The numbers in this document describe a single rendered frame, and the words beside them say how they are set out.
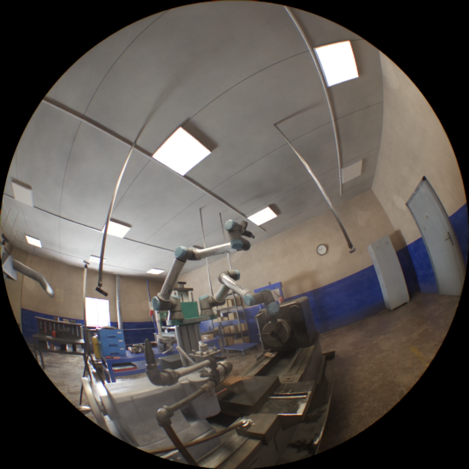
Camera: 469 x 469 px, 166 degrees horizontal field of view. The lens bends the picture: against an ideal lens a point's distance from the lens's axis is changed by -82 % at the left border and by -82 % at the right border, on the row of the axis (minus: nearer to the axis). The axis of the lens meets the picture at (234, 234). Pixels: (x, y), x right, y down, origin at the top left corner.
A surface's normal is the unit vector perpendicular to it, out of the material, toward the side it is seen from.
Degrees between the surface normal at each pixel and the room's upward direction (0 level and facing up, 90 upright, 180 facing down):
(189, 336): 90
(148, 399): 82
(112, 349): 90
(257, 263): 90
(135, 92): 180
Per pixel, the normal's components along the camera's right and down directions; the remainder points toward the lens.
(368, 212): -0.56, -0.26
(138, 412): 0.73, -0.60
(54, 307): 0.80, -0.40
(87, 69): 0.20, 0.88
